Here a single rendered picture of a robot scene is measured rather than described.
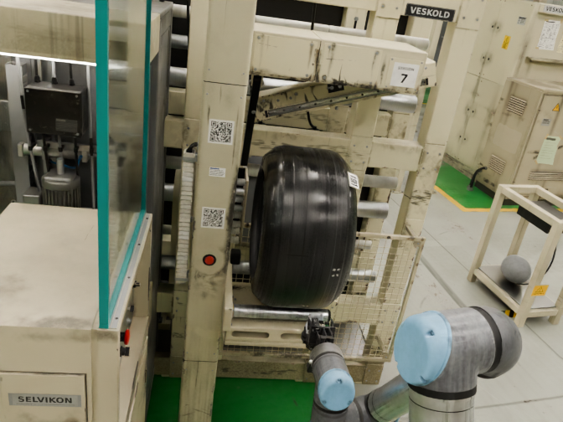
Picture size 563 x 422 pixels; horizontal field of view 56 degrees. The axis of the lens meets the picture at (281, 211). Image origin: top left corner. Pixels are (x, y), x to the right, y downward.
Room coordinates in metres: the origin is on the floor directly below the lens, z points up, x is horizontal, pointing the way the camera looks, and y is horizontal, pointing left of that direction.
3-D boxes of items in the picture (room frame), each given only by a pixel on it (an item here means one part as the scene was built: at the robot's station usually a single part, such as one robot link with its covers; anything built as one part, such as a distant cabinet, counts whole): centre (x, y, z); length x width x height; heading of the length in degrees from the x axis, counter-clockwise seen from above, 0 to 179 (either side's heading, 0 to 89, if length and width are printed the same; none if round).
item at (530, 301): (3.33, -1.76, 0.40); 0.60 x 0.35 x 0.80; 20
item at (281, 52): (1.95, -0.10, 1.71); 0.61 x 0.25 x 0.15; 99
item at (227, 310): (1.61, 0.15, 0.90); 0.40 x 0.03 x 0.10; 9
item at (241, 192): (1.98, 0.25, 1.05); 0.20 x 0.15 x 0.30; 99
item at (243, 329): (1.50, -0.05, 0.83); 0.36 x 0.09 x 0.06; 99
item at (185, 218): (1.54, 0.31, 1.19); 0.05 x 0.04 x 0.48; 9
